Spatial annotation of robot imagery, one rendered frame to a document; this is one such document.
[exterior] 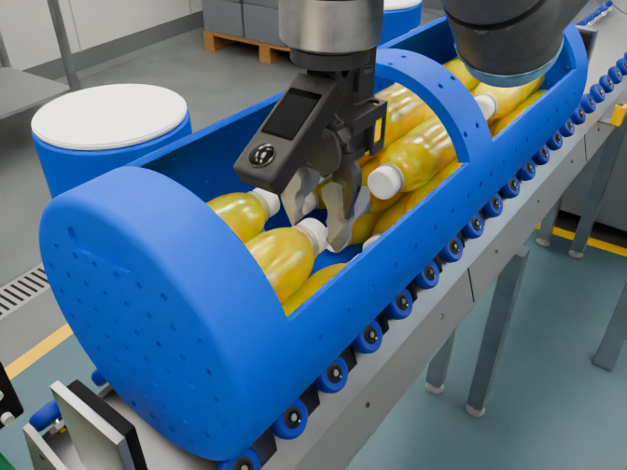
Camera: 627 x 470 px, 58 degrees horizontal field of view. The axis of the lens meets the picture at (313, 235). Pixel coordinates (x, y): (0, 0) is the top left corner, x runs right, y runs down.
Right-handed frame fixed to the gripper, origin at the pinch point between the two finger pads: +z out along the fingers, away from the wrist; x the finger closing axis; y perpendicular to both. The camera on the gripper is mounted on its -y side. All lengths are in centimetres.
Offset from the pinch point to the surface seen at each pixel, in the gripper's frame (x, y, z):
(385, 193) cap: -0.9, 13.3, 1.0
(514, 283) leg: -4, 77, 57
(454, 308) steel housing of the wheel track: -8.4, 25.0, 24.6
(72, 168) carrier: 55, 3, 13
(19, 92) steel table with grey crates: 275, 96, 86
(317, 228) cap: -1.0, -0.5, -1.7
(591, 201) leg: -2, 175, 84
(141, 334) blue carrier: 3.0, -20.6, 0.2
